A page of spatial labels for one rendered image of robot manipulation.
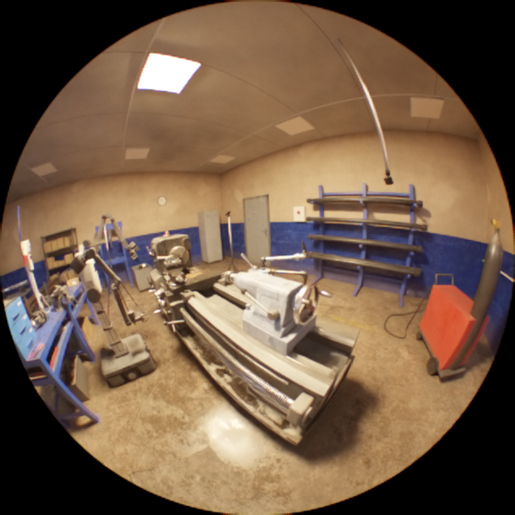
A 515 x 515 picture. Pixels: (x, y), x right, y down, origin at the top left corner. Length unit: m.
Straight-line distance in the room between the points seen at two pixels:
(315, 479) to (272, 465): 0.34
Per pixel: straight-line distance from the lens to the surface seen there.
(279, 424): 1.16
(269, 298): 0.85
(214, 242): 5.89
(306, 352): 1.08
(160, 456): 1.71
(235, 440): 1.56
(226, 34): 2.11
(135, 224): 5.62
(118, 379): 2.16
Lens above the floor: 1.51
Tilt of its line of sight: 14 degrees down
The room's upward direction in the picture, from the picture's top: 3 degrees counter-clockwise
